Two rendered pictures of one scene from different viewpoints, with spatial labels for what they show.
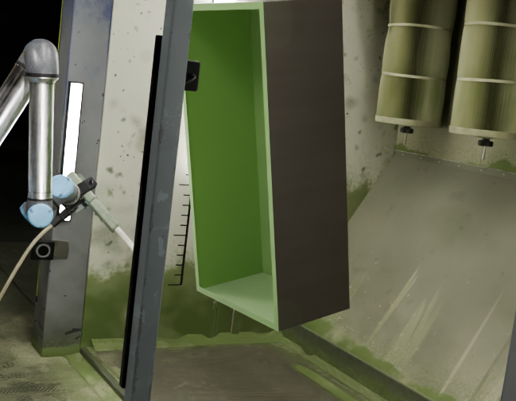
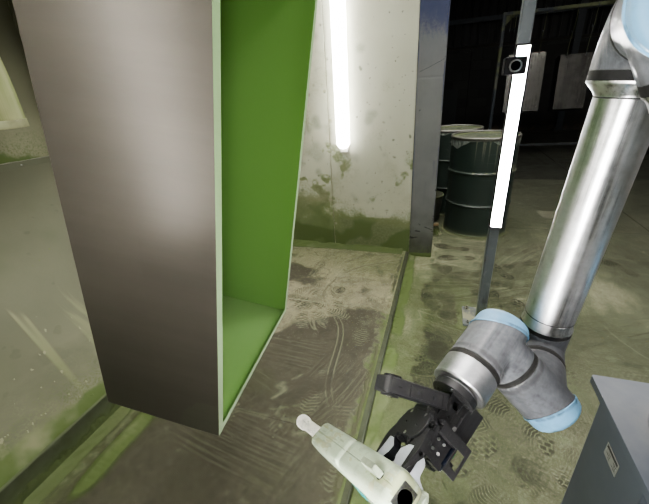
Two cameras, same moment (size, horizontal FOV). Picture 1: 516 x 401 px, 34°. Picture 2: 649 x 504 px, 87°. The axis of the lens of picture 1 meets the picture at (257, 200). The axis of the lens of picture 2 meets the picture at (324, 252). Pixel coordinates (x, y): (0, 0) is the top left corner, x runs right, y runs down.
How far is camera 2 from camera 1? 378 cm
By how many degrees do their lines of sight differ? 121
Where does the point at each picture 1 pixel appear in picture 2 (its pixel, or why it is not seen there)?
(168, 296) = not seen: outside the picture
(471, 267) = (61, 260)
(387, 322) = (68, 360)
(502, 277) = not seen: hidden behind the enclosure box
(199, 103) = (173, 135)
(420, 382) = not seen: hidden behind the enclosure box
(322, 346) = (31, 474)
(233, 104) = (92, 133)
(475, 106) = (3, 91)
